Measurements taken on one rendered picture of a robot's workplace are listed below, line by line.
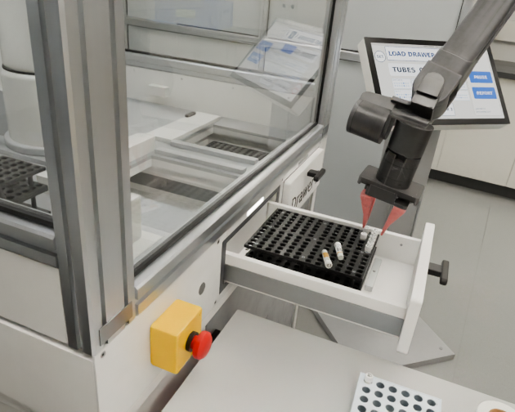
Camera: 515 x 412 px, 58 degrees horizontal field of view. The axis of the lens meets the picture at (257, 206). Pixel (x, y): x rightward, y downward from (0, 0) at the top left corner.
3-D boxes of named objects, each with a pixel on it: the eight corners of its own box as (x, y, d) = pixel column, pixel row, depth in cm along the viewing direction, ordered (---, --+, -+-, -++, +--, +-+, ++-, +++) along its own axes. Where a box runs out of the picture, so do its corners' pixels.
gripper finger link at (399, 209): (360, 215, 86) (377, 170, 82) (397, 230, 84) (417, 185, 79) (350, 230, 81) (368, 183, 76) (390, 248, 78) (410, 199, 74)
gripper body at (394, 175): (364, 173, 83) (378, 135, 79) (421, 194, 80) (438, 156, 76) (355, 185, 77) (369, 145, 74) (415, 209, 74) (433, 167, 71)
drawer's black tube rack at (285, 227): (373, 261, 97) (379, 234, 94) (356, 308, 82) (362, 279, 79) (274, 233, 104) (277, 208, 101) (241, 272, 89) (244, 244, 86)
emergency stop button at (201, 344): (214, 349, 68) (215, 328, 66) (200, 367, 65) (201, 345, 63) (195, 342, 69) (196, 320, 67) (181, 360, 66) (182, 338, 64)
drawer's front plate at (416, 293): (422, 268, 100) (435, 222, 95) (406, 356, 75) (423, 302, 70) (414, 266, 100) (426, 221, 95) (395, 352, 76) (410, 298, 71)
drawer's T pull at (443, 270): (447, 266, 86) (450, 259, 85) (445, 287, 80) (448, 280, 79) (427, 261, 87) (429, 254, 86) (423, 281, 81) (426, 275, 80)
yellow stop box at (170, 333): (205, 345, 71) (207, 307, 68) (180, 378, 65) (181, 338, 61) (176, 334, 72) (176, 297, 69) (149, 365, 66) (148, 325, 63)
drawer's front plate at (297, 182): (319, 184, 136) (324, 148, 131) (285, 225, 112) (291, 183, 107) (313, 182, 137) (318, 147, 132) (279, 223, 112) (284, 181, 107)
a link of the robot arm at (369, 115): (449, 75, 70) (442, 101, 78) (377, 52, 73) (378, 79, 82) (414, 145, 68) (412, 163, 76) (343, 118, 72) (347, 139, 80)
